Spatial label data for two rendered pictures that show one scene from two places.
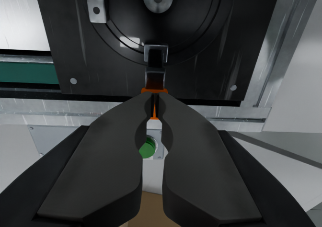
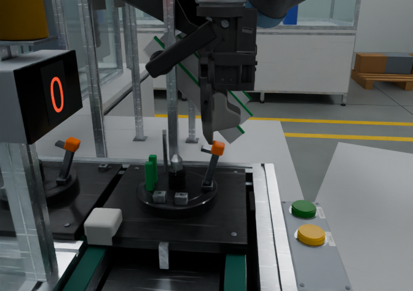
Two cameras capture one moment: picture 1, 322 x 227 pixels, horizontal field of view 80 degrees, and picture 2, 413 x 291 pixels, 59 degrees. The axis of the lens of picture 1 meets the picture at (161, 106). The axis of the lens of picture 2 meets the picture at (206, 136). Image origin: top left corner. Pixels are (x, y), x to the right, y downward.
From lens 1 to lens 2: 0.57 m
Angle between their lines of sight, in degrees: 73
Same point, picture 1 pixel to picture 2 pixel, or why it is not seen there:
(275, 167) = (342, 176)
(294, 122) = (286, 176)
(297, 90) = not seen: hidden behind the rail
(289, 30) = (203, 164)
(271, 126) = (294, 185)
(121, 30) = (193, 197)
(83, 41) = (202, 225)
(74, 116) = (276, 248)
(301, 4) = (190, 163)
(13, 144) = not seen: outside the picture
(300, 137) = not seen: hidden behind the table
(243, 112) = (257, 170)
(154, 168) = (396, 257)
